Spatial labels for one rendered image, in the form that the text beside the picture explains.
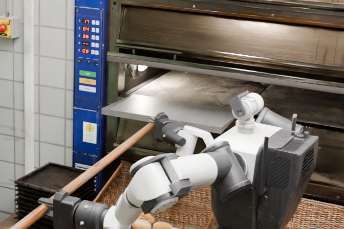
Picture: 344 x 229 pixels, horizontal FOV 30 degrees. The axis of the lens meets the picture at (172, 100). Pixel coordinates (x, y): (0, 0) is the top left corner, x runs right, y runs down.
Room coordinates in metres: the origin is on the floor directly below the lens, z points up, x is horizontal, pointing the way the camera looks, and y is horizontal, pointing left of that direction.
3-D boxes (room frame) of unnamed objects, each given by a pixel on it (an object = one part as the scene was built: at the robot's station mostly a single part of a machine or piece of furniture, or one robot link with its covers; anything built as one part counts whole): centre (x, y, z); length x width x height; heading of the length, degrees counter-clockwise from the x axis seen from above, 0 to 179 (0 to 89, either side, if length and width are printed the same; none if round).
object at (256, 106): (1.91, -0.24, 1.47); 0.10 x 0.07 x 0.09; 153
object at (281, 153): (1.87, -0.29, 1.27); 0.34 x 0.30 x 0.36; 153
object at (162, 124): (2.46, 0.01, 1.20); 0.12 x 0.10 x 0.13; 36
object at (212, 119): (2.77, -0.01, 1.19); 0.55 x 0.36 x 0.03; 71
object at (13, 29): (3.16, 0.84, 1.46); 0.10 x 0.07 x 0.10; 70
